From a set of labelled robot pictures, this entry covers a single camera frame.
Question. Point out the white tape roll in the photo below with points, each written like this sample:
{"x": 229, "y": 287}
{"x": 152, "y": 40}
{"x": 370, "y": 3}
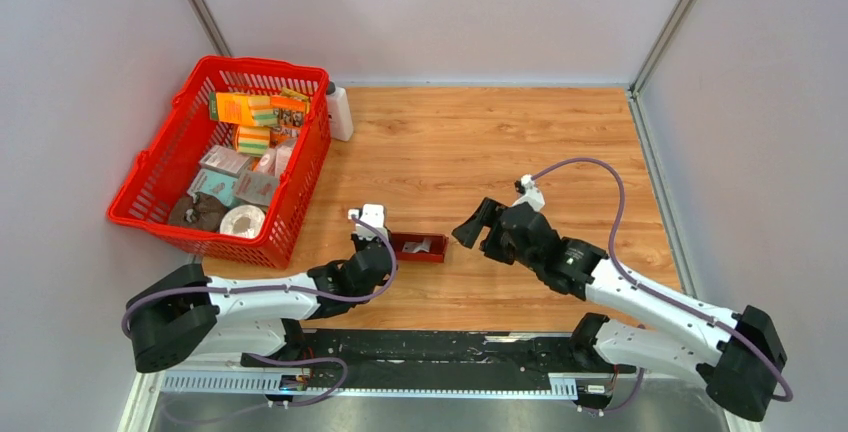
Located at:
{"x": 244, "y": 221}

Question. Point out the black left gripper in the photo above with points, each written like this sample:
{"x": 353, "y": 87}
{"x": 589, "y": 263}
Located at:
{"x": 360, "y": 243}

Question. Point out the small white paper piece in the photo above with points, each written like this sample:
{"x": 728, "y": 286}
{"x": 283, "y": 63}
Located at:
{"x": 422, "y": 246}

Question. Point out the yellow green sponge pack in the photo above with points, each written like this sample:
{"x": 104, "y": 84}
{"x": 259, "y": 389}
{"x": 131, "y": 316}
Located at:
{"x": 251, "y": 140}

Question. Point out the pink white box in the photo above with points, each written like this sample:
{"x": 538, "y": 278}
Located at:
{"x": 225, "y": 160}

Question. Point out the aluminium frame post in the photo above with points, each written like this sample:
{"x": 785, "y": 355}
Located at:
{"x": 657, "y": 51}
{"x": 210, "y": 27}

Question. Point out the orange snack packet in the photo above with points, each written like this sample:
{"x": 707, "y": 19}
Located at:
{"x": 290, "y": 108}

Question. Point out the brown bag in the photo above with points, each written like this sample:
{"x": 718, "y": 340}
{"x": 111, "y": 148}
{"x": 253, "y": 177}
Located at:
{"x": 198, "y": 211}

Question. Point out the red paper box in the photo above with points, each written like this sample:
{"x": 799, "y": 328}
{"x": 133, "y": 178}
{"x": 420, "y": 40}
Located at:
{"x": 437, "y": 252}

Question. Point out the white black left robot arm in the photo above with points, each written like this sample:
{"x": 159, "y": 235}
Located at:
{"x": 188, "y": 313}

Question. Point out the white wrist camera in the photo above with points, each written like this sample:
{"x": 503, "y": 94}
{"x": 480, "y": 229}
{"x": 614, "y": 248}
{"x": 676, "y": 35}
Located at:
{"x": 369, "y": 220}
{"x": 529, "y": 193}

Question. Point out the right aluminium frame post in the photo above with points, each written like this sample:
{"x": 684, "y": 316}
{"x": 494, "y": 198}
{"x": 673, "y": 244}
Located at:
{"x": 657, "y": 51}

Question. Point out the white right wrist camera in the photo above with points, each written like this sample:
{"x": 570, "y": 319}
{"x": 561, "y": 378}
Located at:
{"x": 529, "y": 193}

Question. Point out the red plastic basket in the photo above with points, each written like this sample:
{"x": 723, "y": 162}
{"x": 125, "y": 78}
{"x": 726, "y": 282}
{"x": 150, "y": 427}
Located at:
{"x": 162, "y": 173}

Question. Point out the left aluminium frame post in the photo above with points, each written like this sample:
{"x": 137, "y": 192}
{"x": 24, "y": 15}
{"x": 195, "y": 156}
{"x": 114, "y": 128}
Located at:
{"x": 210, "y": 27}

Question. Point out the orange green box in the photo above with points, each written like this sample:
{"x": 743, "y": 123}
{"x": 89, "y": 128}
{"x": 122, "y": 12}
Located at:
{"x": 242, "y": 109}

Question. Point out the teal white packet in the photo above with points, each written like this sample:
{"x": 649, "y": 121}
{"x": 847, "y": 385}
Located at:
{"x": 218, "y": 185}

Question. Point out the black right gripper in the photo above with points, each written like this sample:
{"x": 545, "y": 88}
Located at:
{"x": 485, "y": 216}

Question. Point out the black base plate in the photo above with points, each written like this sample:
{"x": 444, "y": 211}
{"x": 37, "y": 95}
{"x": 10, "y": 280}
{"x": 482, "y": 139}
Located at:
{"x": 446, "y": 360}

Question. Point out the white plastic bottle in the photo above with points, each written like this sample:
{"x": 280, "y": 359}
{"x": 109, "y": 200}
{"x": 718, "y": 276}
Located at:
{"x": 339, "y": 113}

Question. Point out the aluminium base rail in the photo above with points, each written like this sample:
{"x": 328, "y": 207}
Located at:
{"x": 280, "y": 360}

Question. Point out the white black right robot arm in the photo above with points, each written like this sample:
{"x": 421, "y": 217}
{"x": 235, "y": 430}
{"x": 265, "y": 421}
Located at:
{"x": 736, "y": 356}

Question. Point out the pink grey packet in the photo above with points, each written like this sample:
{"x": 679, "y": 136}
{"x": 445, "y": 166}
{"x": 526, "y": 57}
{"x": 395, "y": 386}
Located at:
{"x": 256, "y": 188}

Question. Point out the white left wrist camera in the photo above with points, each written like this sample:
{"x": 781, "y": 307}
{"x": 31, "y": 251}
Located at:
{"x": 369, "y": 220}

